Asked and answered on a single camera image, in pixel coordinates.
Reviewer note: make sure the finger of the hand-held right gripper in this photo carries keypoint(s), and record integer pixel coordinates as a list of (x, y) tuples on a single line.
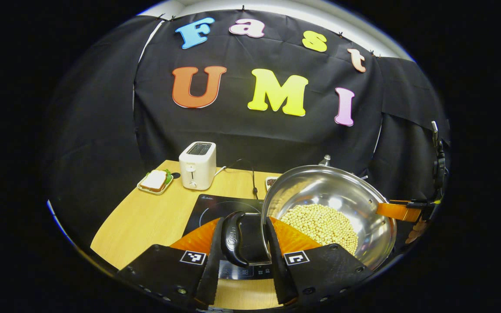
[(402, 211)]

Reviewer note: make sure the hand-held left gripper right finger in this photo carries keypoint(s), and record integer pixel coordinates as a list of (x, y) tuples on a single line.
[(278, 269)]

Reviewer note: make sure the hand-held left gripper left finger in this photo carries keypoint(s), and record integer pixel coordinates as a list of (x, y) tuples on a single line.
[(211, 269)]

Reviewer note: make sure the black induction cooktop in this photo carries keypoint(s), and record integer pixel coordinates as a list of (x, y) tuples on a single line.
[(207, 208)]

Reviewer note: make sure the pile of soybeans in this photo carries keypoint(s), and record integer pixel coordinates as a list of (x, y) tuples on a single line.
[(320, 221)]

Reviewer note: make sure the stainless steel pot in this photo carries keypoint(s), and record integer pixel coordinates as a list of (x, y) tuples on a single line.
[(320, 182)]

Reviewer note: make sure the white divided dish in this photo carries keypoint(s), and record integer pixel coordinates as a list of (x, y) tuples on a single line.
[(271, 182)]

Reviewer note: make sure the small rectangular plate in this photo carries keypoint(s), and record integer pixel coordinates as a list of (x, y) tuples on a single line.
[(165, 188)]

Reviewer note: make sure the white toaster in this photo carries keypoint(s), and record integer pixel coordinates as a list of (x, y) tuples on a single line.
[(196, 169)]

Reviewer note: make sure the sandwich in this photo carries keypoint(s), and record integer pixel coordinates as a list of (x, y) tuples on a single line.
[(154, 180)]

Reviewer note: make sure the black backdrop cloth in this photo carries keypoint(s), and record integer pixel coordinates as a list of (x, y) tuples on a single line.
[(255, 139)]

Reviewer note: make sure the row of small black clips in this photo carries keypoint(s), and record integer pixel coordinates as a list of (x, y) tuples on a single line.
[(242, 8)]

